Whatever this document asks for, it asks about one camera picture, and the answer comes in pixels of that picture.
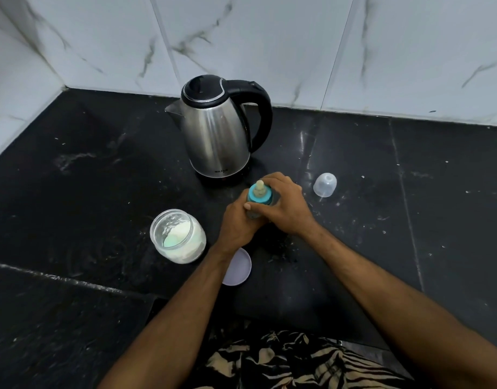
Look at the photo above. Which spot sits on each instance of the steel electric kettle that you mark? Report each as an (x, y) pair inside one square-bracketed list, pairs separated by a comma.
[(216, 133)]

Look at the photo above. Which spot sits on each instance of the glass jar of white powder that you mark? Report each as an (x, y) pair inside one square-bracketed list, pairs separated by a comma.
[(193, 245)]

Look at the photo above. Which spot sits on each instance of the white jar lid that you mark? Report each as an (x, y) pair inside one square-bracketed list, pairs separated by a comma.
[(238, 271)]

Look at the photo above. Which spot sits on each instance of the person's left hand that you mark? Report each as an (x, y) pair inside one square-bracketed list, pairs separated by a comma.
[(234, 232)]

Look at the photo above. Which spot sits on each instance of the person's right forearm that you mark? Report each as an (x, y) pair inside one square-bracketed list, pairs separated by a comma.
[(402, 311)]

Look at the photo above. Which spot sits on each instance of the clear dome bottle cap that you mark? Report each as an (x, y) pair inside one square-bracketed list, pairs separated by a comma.
[(325, 185)]

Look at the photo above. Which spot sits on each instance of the clear baby bottle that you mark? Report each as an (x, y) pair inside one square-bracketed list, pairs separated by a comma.
[(254, 213)]

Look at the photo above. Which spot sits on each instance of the leaf patterned shorts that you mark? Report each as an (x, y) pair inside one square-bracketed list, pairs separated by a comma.
[(293, 364)]

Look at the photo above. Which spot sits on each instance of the person's right hand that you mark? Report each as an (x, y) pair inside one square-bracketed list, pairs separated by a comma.
[(291, 210)]

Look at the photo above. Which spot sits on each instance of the small teal measuring scoop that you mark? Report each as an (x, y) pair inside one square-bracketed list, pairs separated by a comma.
[(175, 236)]

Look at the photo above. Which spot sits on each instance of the person's left forearm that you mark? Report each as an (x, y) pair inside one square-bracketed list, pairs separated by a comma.
[(175, 328)]

